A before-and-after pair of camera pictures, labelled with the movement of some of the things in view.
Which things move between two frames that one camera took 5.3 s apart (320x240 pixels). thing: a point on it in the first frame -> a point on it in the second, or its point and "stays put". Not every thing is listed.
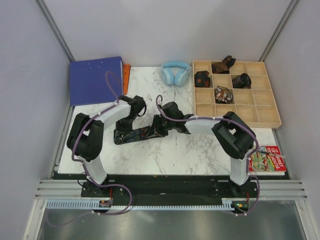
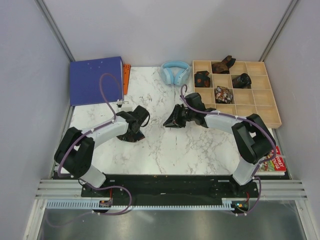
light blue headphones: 175,72 stays put
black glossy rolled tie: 242,81 stays put
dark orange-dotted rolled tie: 201,79 stays put
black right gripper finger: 160,126 -> 177,119
